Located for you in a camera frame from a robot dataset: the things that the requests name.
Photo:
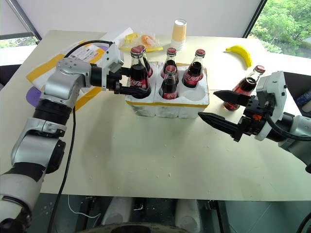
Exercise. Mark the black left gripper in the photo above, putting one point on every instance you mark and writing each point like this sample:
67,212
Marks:
114,81

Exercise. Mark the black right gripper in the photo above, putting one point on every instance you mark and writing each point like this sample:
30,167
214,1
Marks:
252,121

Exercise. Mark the glass cola bottle red cap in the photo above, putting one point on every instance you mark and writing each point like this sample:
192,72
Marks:
138,72
172,59
169,83
246,85
147,66
194,72

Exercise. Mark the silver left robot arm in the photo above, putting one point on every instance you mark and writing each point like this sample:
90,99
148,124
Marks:
63,82

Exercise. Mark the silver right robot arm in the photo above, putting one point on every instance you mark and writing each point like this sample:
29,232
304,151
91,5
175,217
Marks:
301,121

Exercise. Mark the white foam bottle crate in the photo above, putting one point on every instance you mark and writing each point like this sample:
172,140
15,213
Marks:
179,106

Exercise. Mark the clear plastic bag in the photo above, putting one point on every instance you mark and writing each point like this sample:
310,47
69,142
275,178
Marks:
145,42

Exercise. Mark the yellow banana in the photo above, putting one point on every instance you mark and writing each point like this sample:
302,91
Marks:
244,53

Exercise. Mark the stack of orange paper cups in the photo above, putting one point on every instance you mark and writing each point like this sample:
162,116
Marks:
179,34

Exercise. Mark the black chair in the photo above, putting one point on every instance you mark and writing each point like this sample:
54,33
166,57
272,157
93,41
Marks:
9,75
296,82

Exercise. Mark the blue patterned object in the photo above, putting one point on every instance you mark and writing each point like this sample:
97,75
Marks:
305,97

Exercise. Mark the purple round disc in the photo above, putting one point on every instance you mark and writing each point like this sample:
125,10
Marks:
32,97

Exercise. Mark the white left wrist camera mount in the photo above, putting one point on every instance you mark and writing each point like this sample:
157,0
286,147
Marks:
113,53

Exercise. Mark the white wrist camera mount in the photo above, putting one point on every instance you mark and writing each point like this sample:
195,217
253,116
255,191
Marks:
113,53
274,85

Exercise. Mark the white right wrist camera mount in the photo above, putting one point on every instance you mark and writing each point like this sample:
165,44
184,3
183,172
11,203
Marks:
274,85

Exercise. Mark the black window frame bar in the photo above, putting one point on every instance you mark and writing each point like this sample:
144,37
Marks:
255,17
26,21

